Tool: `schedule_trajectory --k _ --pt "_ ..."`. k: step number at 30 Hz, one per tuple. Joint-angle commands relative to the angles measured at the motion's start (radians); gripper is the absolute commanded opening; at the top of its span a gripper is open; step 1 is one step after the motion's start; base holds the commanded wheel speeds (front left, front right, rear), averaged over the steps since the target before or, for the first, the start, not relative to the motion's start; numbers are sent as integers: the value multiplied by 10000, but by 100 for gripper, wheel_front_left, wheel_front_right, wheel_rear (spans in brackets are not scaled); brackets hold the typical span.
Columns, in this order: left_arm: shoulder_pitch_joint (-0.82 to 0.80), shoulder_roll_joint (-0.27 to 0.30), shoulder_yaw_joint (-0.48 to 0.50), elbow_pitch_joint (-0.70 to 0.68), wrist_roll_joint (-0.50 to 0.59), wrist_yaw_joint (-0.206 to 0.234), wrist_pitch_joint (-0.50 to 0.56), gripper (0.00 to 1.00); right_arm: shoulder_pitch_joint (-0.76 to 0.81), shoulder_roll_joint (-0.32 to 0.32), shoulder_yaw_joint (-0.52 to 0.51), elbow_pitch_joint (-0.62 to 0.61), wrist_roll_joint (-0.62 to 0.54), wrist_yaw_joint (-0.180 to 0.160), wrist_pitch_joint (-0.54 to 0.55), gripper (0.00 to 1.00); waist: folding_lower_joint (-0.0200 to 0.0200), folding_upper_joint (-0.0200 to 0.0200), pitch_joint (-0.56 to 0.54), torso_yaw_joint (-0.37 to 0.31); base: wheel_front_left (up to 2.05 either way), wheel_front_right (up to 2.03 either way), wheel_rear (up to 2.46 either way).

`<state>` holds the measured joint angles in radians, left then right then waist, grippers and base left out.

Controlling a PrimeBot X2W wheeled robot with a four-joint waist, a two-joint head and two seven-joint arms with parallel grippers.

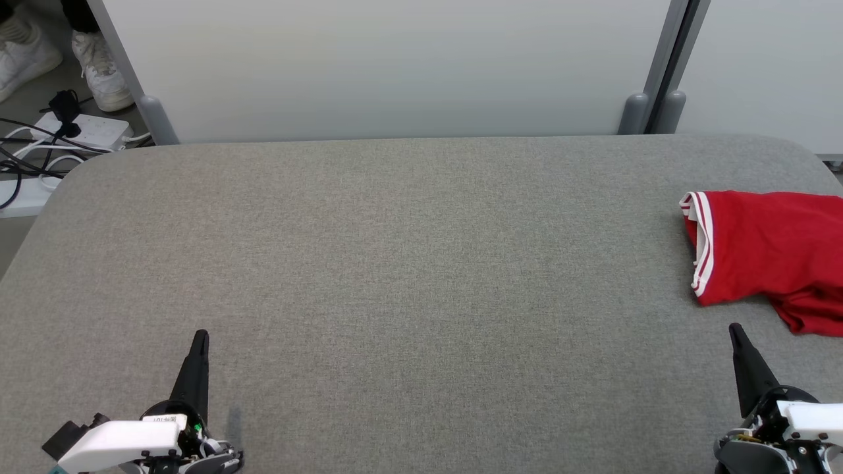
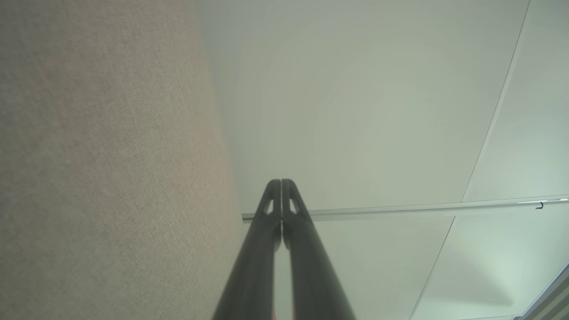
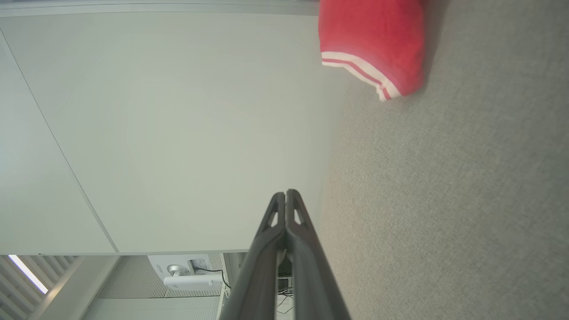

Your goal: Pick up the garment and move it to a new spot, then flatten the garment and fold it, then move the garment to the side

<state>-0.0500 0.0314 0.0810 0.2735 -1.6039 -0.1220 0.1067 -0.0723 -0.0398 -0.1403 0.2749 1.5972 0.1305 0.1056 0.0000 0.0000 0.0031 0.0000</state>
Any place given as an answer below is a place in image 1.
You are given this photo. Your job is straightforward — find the dark grey partition post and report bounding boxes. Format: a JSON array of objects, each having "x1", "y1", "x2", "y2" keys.
[{"x1": 649, "y1": 0, "x2": 713, "y2": 136}]

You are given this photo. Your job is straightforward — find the grey partition end post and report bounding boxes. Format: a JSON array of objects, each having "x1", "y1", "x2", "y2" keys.
[{"x1": 84, "y1": 0, "x2": 180, "y2": 146}]

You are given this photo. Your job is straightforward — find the white sneaker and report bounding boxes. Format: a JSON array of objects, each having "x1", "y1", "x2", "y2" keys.
[
  {"x1": 0, "y1": 14, "x2": 65, "y2": 104},
  {"x1": 70, "y1": 29, "x2": 136, "y2": 113}
]

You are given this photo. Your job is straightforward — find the wide white partition panel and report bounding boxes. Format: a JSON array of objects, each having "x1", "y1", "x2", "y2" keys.
[{"x1": 99, "y1": 0, "x2": 676, "y2": 145}]

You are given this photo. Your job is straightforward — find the black power plug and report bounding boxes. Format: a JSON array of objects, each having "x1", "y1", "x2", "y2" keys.
[{"x1": 47, "y1": 89, "x2": 84, "y2": 141}]

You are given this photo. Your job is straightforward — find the light grey partition post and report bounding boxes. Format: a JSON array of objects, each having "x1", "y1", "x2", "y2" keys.
[{"x1": 617, "y1": 0, "x2": 691, "y2": 136}]

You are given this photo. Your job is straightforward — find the white floor cable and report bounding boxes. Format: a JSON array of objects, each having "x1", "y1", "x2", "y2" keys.
[{"x1": 3, "y1": 132, "x2": 153, "y2": 192}]

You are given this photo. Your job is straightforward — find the black floor cable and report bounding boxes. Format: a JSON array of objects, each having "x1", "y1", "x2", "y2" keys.
[
  {"x1": 0, "y1": 117, "x2": 114, "y2": 156},
  {"x1": 0, "y1": 146, "x2": 68, "y2": 211}
]

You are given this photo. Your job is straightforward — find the white power strip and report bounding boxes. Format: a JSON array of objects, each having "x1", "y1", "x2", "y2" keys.
[
  {"x1": 32, "y1": 111, "x2": 134, "y2": 153},
  {"x1": 0, "y1": 175, "x2": 64, "y2": 219}
]

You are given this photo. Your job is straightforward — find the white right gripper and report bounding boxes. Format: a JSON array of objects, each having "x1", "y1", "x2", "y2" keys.
[{"x1": 714, "y1": 322, "x2": 843, "y2": 474}]

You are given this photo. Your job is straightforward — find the red basketball jersey white sleeves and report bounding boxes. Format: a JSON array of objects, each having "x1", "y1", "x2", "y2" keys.
[{"x1": 678, "y1": 190, "x2": 843, "y2": 308}]

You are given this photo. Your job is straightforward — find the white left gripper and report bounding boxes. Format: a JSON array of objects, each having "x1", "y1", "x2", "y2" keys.
[{"x1": 58, "y1": 329, "x2": 244, "y2": 474}]

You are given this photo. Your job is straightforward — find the narrow white partition panel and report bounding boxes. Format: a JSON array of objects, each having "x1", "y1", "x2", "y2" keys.
[{"x1": 678, "y1": 0, "x2": 843, "y2": 158}]

